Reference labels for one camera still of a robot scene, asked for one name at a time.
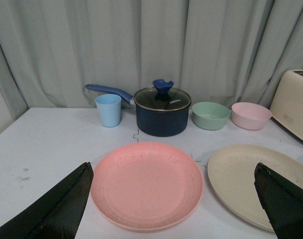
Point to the glass pot lid blue knob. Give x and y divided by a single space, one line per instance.
162 97

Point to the light blue cup left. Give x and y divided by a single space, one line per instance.
109 109

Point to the green bowl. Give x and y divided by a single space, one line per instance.
209 115

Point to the pink bowl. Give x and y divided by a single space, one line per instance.
250 116

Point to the cream toaster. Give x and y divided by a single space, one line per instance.
287 104

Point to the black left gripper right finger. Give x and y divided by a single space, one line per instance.
282 201

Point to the dark blue saucepan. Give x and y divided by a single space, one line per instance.
160 124

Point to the cream plate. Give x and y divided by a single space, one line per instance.
231 174

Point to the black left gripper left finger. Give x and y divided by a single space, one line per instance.
58 213

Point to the pink plate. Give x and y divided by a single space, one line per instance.
147 186

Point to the grey curtain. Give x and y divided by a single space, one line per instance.
224 51

